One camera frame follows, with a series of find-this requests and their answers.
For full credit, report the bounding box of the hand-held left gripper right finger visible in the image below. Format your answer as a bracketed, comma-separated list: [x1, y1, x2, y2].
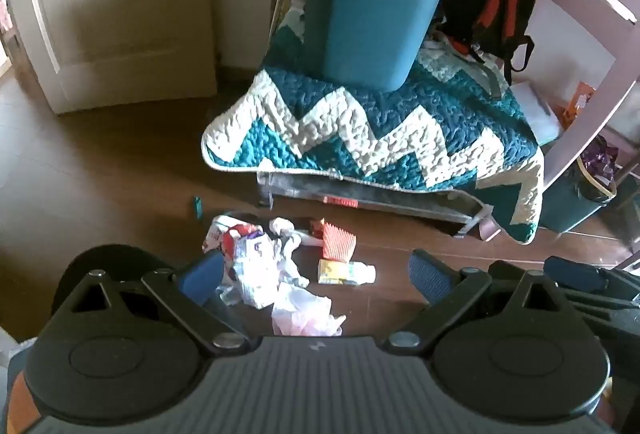
[382, 250, 581, 356]

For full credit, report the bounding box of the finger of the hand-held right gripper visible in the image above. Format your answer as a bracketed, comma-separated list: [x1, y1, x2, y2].
[487, 260, 548, 287]
[544, 256, 640, 311]

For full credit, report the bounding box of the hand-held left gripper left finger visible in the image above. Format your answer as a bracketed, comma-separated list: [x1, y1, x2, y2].
[65, 251, 253, 356]

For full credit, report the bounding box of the yellow white carton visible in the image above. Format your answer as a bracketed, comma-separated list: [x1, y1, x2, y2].
[318, 259, 377, 286]

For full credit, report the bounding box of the clear plastic bag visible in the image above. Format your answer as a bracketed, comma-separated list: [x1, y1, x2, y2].
[271, 283, 347, 338]

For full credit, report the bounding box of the teal plastic bin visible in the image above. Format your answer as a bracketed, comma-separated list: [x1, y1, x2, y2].
[302, 0, 460, 91]

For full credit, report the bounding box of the white purple packet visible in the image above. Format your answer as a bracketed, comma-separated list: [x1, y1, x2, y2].
[232, 234, 282, 311]

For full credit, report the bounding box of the teal basket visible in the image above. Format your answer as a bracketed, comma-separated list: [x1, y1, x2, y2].
[540, 154, 619, 235]

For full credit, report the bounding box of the red ridged paper piece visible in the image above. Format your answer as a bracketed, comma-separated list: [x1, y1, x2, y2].
[320, 221, 359, 263]

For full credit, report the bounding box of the purple shiny bag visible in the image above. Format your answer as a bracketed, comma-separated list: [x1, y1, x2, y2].
[579, 134, 622, 187]

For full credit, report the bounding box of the white box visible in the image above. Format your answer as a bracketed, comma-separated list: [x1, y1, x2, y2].
[509, 82, 567, 146]

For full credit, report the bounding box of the teal white zigzag quilt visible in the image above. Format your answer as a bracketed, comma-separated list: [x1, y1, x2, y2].
[201, 9, 546, 245]

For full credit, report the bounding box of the orange snack packet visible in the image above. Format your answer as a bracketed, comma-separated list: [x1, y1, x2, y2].
[560, 82, 599, 130]

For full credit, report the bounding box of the white cabinet door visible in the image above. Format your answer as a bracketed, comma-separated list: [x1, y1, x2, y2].
[0, 0, 218, 115]

